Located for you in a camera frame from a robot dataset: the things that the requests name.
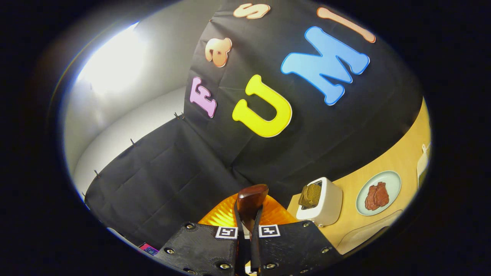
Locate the white divided dish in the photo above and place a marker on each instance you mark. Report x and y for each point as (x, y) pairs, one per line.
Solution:
(422, 161)

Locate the brown wooden spoon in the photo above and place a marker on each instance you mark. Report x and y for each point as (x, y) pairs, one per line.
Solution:
(251, 199)

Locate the white toaster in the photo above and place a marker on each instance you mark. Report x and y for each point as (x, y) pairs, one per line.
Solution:
(326, 207)

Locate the pale green plate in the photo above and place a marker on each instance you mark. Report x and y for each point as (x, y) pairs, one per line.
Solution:
(391, 182)

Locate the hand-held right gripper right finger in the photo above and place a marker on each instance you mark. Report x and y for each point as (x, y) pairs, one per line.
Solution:
(295, 249)

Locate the green mung beans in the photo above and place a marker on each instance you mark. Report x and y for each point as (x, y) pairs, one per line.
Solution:
(422, 177)

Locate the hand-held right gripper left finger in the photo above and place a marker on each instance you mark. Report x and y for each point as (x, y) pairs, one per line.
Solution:
(199, 249)

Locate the black backdrop cloth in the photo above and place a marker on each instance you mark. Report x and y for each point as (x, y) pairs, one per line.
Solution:
(172, 184)

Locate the cream cutting board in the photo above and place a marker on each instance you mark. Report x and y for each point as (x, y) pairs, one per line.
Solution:
(368, 234)

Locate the brown bread slice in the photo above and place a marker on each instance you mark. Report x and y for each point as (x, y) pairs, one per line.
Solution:
(316, 193)
(305, 197)

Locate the large ceiling light panel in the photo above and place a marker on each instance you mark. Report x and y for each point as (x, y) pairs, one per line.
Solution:
(111, 61)

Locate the red meat slice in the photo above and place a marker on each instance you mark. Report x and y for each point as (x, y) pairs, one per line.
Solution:
(370, 198)
(382, 194)

